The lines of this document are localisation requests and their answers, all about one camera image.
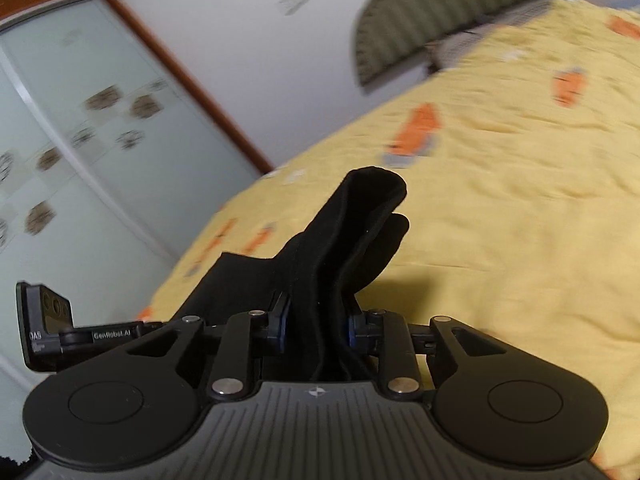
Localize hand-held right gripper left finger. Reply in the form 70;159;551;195
125;294;292;402

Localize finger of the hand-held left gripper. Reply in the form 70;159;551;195
58;320;168;358

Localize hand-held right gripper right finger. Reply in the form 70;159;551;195
347;309;496;402

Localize black pants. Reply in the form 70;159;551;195
170;166;412;382

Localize frosted flower wardrobe door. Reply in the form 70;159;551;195
0;0;263;463

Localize yellow carrot print blanket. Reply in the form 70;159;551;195
141;0;640;476

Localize patterned pillow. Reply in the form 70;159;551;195
424;27;501;72

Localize olive padded headboard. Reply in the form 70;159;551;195
352;0;640;92

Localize brown wooden wardrobe frame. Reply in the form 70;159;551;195
0;0;275;173

